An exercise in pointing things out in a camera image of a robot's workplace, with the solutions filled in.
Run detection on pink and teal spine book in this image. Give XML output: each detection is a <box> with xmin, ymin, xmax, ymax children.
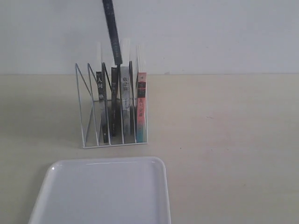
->
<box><xmin>135</xmin><ymin>45</ymin><xmax>148</xmax><ymax>143</ymax></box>

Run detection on blue moon cover book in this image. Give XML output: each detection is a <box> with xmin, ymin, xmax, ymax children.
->
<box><xmin>102</xmin><ymin>0</ymin><xmax>122</xmax><ymax>65</ymax></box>

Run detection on grey spine book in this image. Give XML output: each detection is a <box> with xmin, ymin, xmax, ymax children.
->
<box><xmin>119</xmin><ymin>38</ymin><xmax>136</xmax><ymax>143</ymax></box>

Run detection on thin black spine book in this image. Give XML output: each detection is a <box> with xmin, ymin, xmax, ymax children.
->
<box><xmin>111</xmin><ymin>67</ymin><xmax>118</xmax><ymax>136</ymax></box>

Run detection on black spine book white characters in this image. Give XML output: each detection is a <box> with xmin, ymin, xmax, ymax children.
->
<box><xmin>95</xmin><ymin>42</ymin><xmax>110</xmax><ymax>143</ymax></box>

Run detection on white plastic tray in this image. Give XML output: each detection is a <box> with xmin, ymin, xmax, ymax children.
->
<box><xmin>29</xmin><ymin>157</ymin><xmax>171</xmax><ymax>224</ymax></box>

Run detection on white wire book rack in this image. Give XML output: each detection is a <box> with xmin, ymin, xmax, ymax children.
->
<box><xmin>74</xmin><ymin>42</ymin><xmax>148</xmax><ymax>149</ymax></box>

